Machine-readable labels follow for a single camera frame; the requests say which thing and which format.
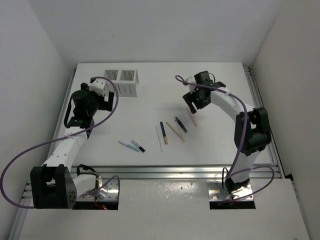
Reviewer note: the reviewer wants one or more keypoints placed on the silver black-capped makeup pen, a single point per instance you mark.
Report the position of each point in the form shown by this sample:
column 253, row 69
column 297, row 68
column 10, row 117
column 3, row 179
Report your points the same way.
column 137, row 146

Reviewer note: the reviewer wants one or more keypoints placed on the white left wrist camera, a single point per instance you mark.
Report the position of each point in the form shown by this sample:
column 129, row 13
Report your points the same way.
column 98, row 86

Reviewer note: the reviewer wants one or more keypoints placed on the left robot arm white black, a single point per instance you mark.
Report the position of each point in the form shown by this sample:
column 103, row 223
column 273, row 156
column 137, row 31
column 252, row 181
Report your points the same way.
column 52, row 185

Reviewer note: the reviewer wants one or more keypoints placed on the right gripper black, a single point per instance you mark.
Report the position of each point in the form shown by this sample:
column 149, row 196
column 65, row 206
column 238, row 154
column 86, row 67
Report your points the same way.
column 190, row 96

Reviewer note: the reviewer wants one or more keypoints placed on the thin white eyeliner pencil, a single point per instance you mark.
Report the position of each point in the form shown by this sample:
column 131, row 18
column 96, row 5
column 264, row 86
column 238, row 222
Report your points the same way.
column 158, row 136

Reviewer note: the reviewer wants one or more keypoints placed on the aluminium front rail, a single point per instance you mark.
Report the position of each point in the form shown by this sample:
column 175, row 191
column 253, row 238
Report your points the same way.
column 171, row 172

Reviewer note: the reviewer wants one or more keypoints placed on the gold slim makeup pen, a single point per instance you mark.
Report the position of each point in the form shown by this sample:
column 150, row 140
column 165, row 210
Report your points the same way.
column 175, row 131

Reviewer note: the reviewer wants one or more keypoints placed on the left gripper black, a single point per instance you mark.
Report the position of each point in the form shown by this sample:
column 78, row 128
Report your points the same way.
column 104, row 105

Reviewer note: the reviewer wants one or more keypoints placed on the black clear-capped makeup stick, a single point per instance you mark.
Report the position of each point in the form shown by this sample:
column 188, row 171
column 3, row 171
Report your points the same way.
column 179, row 122

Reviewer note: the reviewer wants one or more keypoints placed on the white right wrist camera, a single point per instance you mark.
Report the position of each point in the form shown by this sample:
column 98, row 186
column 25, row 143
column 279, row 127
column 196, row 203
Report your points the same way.
column 190, row 82

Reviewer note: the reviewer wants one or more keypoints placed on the dark green gold makeup pen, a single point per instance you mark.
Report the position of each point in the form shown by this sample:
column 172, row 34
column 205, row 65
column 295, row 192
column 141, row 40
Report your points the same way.
column 163, row 133

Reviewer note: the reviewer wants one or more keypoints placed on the white two-slot organizer box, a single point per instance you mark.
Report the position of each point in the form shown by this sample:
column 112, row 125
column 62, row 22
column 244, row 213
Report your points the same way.
column 125, row 80

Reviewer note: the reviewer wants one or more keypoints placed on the aluminium right side rail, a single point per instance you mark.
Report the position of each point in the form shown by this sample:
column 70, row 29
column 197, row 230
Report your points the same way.
column 263, row 122

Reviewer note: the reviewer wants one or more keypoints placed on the metal base plate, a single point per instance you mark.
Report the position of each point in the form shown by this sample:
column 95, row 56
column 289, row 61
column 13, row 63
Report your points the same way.
column 108, row 194
column 216, row 193

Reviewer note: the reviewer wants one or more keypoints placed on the aluminium rail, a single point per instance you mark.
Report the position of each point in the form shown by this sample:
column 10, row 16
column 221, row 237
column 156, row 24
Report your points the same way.
column 171, row 172
column 263, row 122

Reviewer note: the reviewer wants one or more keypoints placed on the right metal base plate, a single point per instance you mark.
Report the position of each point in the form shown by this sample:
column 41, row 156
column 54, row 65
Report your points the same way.
column 216, row 193

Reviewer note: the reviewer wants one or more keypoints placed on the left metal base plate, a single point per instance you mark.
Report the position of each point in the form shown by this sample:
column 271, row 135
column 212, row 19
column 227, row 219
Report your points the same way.
column 108, row 194

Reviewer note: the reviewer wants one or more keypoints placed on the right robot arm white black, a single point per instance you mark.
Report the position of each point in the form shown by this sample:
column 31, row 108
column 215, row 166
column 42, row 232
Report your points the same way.
column 252, row 132

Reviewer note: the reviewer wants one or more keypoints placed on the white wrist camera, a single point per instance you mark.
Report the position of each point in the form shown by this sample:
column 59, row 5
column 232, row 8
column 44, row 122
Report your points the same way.
column 190, row 82
column 98, row 86

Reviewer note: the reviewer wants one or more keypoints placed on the white light-blue makeup pen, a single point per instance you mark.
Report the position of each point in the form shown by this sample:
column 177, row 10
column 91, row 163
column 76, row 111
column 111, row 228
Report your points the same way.
column 130, row 146

